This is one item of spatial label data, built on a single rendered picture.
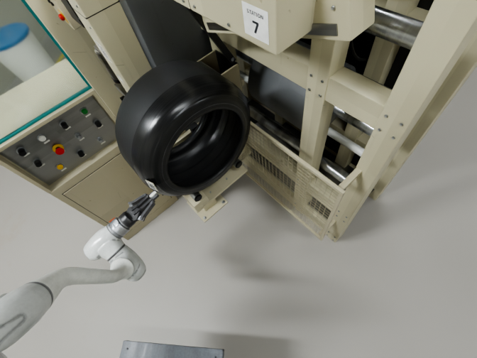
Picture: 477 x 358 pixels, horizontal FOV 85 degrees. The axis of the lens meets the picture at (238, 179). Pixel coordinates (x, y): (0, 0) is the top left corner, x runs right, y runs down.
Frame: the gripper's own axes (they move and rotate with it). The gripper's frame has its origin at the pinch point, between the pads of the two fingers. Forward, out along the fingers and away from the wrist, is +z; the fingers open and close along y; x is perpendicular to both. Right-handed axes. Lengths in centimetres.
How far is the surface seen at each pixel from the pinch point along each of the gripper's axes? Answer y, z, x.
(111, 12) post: 25, 36, -59
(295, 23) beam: -37, 60, -60
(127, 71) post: 26, 28, -39
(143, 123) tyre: -3.9, 17.3, -39.3
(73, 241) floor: 90, -96, 89
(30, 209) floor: 153, -116, 86
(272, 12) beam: -36, 54, -67
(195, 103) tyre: -11, 35, -38
